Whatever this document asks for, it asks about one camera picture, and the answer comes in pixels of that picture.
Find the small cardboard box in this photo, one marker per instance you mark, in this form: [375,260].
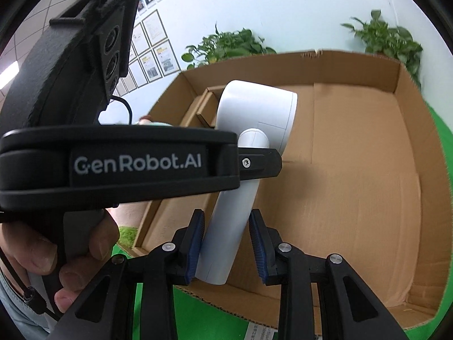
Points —
[203,109]

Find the white package with green label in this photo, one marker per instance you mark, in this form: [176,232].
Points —
[262,333]

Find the ceiling light panel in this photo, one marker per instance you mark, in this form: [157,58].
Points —
[7,72]

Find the person's left hand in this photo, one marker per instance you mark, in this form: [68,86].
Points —
[35,251]

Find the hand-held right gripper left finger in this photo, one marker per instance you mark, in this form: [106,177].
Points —
[194,251]

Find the small potted plant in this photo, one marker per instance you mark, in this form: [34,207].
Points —
[385,39]

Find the large cardboard box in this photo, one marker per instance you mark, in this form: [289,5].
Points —
[354,184]

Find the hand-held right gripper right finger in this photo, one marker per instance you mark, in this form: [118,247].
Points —
[258,251]

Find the white hair dryer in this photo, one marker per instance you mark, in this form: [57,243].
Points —
[254,106]

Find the green tablecloth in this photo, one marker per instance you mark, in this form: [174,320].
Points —
[440,138]

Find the wall of framed certificates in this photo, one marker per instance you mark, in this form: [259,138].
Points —
[155,53]

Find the person's light blue clothing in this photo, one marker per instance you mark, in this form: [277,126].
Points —
[14,313]

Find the bushy potted plant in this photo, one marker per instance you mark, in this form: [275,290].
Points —
[230,46]

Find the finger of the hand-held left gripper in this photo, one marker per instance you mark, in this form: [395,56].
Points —
[260,164]

